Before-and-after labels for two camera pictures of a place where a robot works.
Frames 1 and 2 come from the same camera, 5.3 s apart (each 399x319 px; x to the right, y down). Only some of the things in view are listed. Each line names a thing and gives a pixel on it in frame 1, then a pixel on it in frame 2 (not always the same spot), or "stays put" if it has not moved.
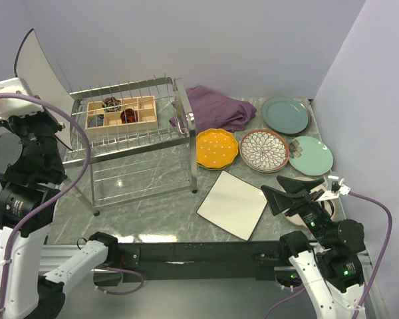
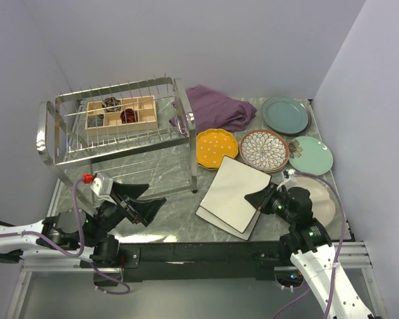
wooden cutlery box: [120, 115] stays put
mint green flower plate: [310, 155] stays put
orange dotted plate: [216, 147] stays put
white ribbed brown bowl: [264, 151] stays put
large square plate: [32, 65] -> [230, 181]
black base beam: [198, 261] stays put
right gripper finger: [293, 186] -> [258, 198]
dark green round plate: [286, 115] stays put
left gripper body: [37, 127] -> [112, 214]
